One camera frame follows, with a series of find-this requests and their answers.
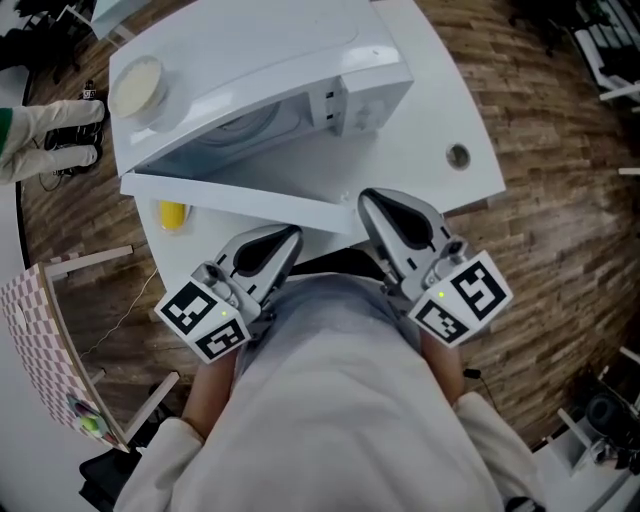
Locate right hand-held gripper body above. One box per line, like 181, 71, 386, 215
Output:
379, 233, 515, 349

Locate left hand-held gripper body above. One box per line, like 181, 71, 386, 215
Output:
153, 259, 277, 363

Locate white microwave door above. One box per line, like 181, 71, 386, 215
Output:
121, 171, 361, 237

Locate person's right forearm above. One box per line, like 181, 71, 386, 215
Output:
418, 327, 467, 407

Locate person's left forearm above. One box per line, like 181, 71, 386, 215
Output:
181, 347, 242, 444

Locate white microwave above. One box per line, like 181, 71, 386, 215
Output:
108, 0, 416, 177

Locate round grey table grommet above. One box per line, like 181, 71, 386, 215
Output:
445, 143, 471, 170

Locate yellow corn in clear container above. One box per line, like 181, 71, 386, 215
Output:
158, 199, 196, 237

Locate person's white shirt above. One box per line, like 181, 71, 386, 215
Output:
113, 272, 546, 512

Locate pink checkered wooden box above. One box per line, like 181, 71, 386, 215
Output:
0, 244, 135, 454

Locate black round equipment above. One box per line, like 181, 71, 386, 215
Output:
584, 392, 639, 431

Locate bowl of white rice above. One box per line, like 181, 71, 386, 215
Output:
108, 54, 170, 133

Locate white metal rack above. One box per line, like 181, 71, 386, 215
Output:
573, 13, 640, 114

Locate thin floor cable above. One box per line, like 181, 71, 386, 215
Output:
79, 266, 160, 362

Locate white table leg frame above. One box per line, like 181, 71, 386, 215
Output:
123, 371, 181, 444

